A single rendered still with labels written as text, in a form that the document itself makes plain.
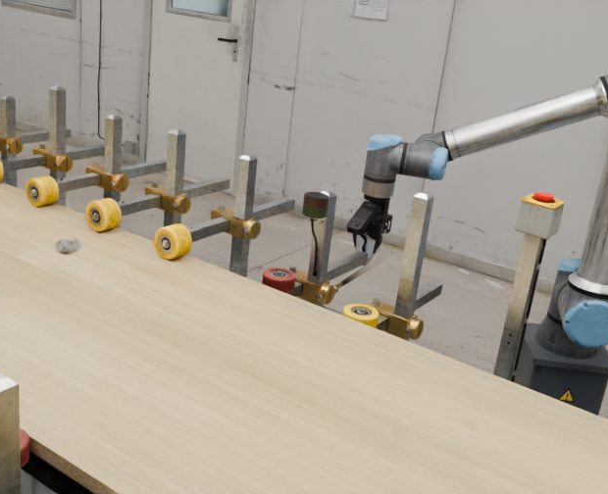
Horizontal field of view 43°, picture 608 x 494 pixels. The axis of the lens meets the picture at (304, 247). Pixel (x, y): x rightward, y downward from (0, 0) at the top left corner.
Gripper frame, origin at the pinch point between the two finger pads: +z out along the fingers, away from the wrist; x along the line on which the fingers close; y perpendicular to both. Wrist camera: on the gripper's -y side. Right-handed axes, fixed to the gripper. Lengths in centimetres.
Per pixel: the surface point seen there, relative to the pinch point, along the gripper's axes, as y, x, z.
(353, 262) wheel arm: -8.6, -1.5, -2.7
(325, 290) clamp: -32.9, -7.9, -3.5
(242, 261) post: -31.7, 19.3, -2.4
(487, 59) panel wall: 235, 65, -40
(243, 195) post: -32.8, 20.1, -20.8
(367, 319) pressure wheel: -47, -28, -8
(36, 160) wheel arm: -37, 99, -12
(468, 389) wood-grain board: -58, -57, -7
